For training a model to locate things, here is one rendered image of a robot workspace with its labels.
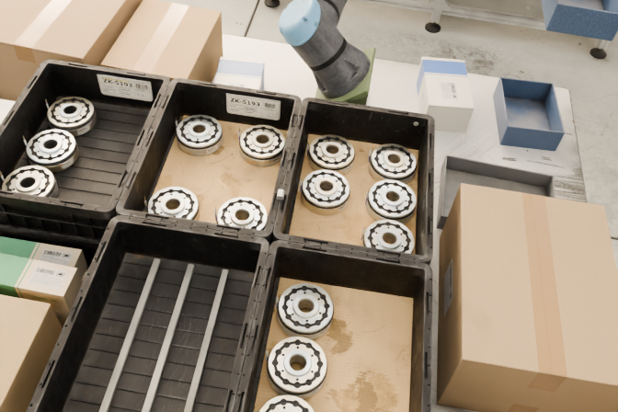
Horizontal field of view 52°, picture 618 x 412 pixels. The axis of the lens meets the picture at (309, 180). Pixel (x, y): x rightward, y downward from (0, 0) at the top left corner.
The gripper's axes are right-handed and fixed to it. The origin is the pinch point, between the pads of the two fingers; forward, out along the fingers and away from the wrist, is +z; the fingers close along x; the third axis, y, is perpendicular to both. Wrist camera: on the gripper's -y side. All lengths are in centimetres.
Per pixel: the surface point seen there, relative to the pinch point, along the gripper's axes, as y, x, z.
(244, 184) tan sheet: 52, -62, 23
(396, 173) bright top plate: 43, -29, 23
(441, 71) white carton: -4.5, -21.0, 30.8
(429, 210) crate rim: 57, -22, 17
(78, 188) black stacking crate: 61, -95, 20
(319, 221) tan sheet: 57, -44, 25
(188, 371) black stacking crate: 95, -60, 23
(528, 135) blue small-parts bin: 10.2, 3.0, 37.5
